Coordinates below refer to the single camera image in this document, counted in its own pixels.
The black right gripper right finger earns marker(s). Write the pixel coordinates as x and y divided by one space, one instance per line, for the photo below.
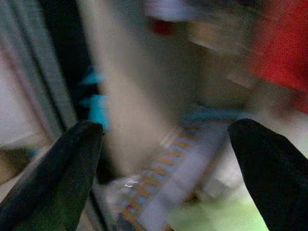
276 178

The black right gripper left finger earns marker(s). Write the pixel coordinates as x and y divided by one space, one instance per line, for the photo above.
53 173

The cyan plastic object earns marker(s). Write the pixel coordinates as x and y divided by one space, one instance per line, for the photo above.
97 108

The patterned plastic packet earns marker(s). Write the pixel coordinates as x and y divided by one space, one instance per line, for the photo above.
154 178

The red cloth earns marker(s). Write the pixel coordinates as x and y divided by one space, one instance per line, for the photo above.
284 53

